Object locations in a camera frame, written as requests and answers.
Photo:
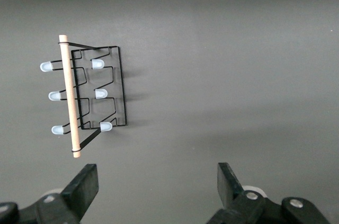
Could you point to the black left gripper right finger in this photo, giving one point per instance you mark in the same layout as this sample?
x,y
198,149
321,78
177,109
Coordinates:
x,y
226,184

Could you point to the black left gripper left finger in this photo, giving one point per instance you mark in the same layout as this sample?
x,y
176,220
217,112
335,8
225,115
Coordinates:
x,y
84,187

